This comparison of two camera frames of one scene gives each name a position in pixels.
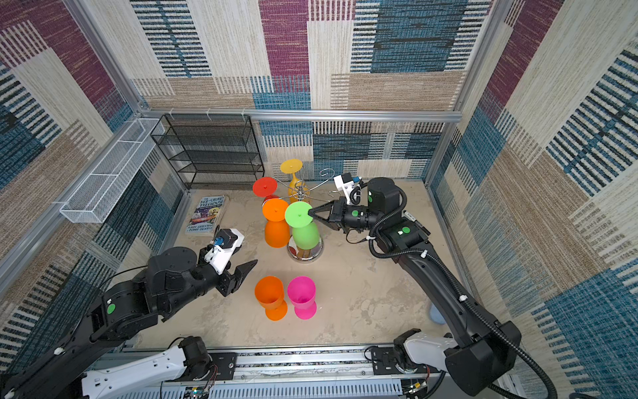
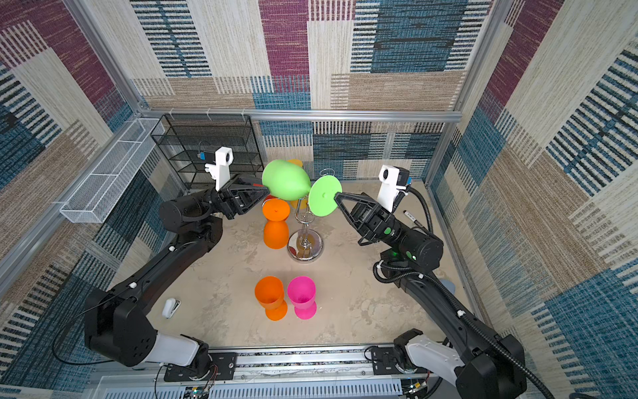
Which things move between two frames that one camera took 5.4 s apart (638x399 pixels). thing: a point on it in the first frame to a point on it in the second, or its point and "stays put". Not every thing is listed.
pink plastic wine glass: [301, 292] stays put
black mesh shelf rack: [212, 152] stays put
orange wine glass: [269, 293] stays put
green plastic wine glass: [305, 233] to [287, 181]
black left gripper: [232, 283] to [228, 204]
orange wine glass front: [277, 229] stays put
